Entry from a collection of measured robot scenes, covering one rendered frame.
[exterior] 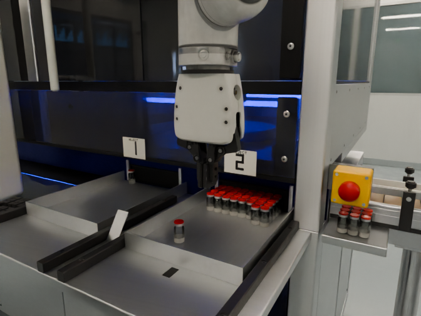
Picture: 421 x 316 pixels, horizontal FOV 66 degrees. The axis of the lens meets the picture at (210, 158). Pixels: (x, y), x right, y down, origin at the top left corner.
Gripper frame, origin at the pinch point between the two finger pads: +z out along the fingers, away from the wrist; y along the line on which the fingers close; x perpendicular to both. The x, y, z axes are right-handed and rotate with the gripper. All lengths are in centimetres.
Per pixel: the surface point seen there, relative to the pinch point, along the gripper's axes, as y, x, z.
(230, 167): 9.7, -27.6, 6.4
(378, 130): -1, -488, 53
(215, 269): -0.6, -1.8, 17.4
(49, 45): 65, -21, -24
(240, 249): -0.4, -12.7, 18.7
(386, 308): -31, -141, 106
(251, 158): 4.2, -27.6, 3.7
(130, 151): 43, -28, 6
